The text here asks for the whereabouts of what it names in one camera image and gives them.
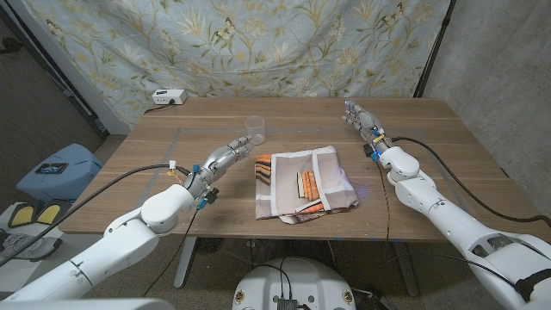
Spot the beige orange patterned cloth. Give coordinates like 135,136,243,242
254,145,360,225

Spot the black power adapter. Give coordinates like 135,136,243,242
356,290,391,310

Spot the black round ribbed object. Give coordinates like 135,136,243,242
195,237,225,255

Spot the black power box cable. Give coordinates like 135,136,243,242
144,101,176,115

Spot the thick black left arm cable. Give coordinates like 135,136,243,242
0,163,191,268

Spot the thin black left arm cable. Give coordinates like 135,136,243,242
141,205,203,297

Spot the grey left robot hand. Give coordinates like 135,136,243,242
183,134,256,202

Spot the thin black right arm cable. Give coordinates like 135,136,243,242
375,159,520,288

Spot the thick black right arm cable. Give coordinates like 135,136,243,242
390,136,551,229

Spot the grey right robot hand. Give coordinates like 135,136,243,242
343,100,393,160

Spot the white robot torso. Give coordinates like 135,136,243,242
232,257,357,310

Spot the black torso cable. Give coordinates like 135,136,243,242
253,257,294,302

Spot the white power box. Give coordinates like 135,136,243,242
151,88,189,106

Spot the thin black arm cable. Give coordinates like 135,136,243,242
141,205,203,297
375,159,520,288

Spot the grey metal table leg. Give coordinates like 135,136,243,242
393,240,421,297
174,237,199,288

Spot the grey sneaker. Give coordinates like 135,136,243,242
0,232,64,263

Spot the clear plastic cup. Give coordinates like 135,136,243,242
245,115,267,146

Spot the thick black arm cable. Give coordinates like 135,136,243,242
390,136,551,229
0,163,191,268

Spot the white left shoulder housing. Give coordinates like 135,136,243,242
0,297,176,310

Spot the black backdrop stand pole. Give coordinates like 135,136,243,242
412,0,457,98

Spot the floral printed backdrop cloth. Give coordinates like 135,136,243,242
21,0,453,130

